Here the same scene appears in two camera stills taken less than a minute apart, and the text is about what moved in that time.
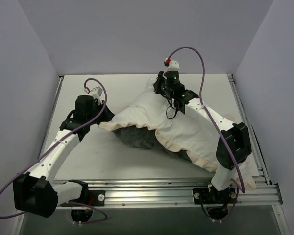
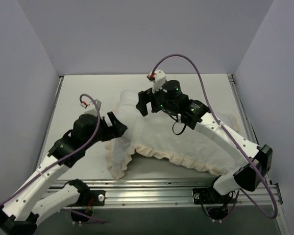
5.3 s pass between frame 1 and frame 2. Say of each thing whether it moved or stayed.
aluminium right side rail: stayed
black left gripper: moved
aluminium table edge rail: stayed
